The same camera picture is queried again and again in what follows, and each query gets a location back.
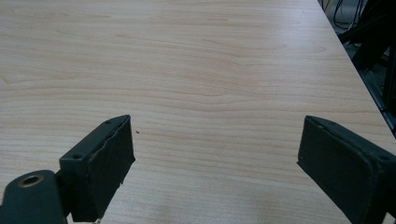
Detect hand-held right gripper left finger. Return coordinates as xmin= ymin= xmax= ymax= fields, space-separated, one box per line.
xmin=59 ymin=114 xmax=136 ymax=223

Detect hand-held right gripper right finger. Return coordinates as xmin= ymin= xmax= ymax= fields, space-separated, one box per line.
xmin=296 ymin=115 xmax=396 ymax=224

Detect black cable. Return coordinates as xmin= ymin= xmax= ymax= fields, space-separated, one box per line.
xmin=332 ymin=0 xmax=365 ymax=31

